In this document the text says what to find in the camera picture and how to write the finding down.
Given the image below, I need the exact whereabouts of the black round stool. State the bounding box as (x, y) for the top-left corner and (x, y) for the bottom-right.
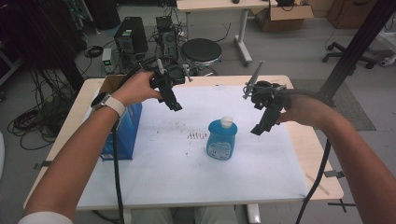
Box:
(180, 37), (223, 77)

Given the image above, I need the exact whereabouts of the open brown cardboard box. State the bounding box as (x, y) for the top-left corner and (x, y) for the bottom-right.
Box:
(251, 4), (315, 33)

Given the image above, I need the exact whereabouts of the grey metal table clip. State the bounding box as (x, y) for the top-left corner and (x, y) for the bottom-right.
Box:
(323, 170), (346, 179)
(33, 161), (52, 171)

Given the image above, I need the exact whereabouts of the black metal stand pole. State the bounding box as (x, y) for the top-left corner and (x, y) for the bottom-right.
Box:
(317, 0), (396, 106)

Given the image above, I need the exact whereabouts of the dark curtain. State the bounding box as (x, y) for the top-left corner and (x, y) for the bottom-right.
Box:
(0, 0), (87, 91)

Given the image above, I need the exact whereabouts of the left hand-held gripper black cable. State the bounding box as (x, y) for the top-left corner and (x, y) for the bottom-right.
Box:
(111, 55), (166, 224)

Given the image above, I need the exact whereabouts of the person's left hand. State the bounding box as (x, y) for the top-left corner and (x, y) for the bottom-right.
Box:
(112, 72), (163, 108)

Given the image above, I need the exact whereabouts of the grey floor mat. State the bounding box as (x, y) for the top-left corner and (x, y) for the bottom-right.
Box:
(290, 77), (377, 132)

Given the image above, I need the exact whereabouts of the blue cardboard box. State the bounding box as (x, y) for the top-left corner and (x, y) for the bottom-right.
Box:
(99, 74), (143, 161)

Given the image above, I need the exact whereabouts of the coiled black cable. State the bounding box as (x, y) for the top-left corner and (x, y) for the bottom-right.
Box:
(83, 45), (105, 59)

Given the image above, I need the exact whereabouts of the closed brown cardboard box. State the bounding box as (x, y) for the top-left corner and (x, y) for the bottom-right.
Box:
(326, 0), (379, 30)

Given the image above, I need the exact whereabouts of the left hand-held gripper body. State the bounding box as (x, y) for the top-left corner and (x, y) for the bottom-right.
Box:
(149, 58), (193, 103)

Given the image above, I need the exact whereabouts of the hand-held gripper black cable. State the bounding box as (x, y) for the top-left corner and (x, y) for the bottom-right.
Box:
(111, 55), (166, 224)
(281, 88), (332, 224)

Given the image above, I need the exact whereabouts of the small black computer tower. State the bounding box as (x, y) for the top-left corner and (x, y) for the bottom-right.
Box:
(155, 16), (179, 62)

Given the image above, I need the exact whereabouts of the blue bottle with white cap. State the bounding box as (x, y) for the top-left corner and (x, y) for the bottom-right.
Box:
(205, 116), (238, 161)

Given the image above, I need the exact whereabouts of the bundle of black floor cables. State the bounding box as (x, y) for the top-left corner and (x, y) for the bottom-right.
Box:
(7, 66), (78, 151)

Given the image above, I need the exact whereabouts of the large black computer tower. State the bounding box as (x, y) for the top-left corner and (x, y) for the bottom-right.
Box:
(113, 16), (149, 62)

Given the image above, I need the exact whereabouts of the person's white sleeve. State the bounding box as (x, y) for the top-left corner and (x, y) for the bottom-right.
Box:
(18, 211), (74, 224)

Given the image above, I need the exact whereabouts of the wristwatch with white strap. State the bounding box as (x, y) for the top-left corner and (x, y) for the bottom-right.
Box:
(91, 91), (126, 118)

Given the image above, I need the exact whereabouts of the right hand-held gripper black cable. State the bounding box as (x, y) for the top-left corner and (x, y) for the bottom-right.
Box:
(281, 88), (332, 224)

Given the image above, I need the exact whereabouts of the black office chair base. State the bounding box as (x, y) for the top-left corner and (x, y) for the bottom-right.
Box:
(321, 41), (377, 70)

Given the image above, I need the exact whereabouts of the white desk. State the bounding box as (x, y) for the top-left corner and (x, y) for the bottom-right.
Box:
(176, 0), (278, 66)

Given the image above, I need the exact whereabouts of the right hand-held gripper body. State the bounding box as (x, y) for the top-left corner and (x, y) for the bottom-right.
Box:
(242, 60), (292, 110)

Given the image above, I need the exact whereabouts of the white paper mat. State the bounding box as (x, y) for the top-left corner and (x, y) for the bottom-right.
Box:
(77, 84), (309, 209)

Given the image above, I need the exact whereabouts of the small white power device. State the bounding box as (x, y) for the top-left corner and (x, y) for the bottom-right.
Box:
(102, 48), (114, 74)

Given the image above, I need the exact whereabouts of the person's right hand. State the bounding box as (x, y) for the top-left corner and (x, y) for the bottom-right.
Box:
(277, 92), (332, 128)

